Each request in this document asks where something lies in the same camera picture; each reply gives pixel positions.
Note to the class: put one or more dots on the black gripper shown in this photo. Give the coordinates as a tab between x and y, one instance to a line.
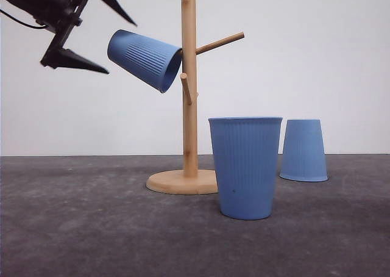
58	17

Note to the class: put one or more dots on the blue cup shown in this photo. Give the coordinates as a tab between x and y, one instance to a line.
154	61
303	157
246	152

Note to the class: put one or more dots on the wooden mug tree stand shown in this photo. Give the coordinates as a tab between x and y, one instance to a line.
190	180

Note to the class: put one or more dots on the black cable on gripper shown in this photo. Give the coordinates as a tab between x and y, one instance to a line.
24	24

